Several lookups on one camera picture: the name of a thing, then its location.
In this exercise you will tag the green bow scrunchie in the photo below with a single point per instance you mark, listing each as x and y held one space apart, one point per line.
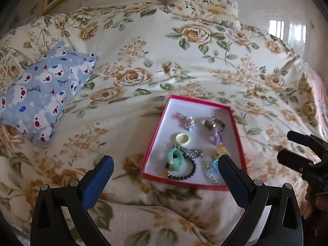
176 158

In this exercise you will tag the floral blanket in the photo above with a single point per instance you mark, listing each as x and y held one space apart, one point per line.
143 61

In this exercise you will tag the blue bear print pillow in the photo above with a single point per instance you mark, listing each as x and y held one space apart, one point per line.
43 94

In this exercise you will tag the red shallow box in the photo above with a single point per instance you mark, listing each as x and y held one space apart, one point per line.
179 105

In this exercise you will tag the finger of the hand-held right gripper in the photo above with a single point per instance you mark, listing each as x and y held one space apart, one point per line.
303 139
294 160

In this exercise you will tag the light blue hair accessory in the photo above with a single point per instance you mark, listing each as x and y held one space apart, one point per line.
214 170

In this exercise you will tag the person's right hand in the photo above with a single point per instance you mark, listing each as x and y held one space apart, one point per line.
319 210

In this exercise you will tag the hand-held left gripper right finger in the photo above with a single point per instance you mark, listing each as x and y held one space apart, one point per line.
234 182

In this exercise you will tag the cream printed pillow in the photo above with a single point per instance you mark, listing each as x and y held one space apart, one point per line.
205 7

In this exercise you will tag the yellow hair accessory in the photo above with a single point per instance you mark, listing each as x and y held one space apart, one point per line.
220 151

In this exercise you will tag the silver wristwatch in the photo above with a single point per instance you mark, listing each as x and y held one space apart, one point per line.
214 124

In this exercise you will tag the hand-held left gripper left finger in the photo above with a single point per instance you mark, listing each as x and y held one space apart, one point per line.
98 182

